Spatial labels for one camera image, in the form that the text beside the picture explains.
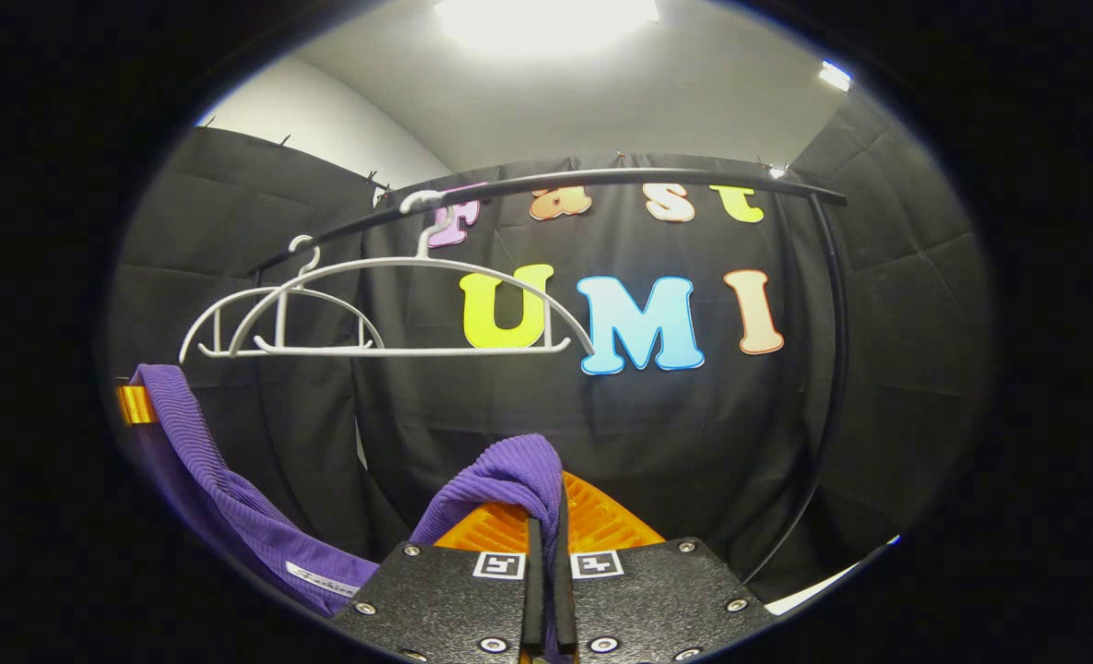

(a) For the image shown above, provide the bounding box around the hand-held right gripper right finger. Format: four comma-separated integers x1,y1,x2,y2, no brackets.
553,470,778,663

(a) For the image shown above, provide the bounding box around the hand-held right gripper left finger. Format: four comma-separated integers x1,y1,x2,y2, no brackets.
332,503,544,663

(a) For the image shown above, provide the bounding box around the purple corduroy jacket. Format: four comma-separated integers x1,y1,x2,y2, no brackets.
129,363,567,663

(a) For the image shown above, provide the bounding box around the white plain hanger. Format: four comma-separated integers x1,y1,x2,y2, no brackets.
180,234,386,362

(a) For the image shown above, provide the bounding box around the white hanger with taped hook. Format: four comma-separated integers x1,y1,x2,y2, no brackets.
228,190,596,359

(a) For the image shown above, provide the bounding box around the black clothes rack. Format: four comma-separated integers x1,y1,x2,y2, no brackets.
249,168,851,584

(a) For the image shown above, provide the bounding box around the white flat board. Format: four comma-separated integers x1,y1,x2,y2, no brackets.
766,535,902,616

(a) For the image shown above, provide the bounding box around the large ceiling light panel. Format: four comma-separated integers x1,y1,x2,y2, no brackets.
434,0,659,56

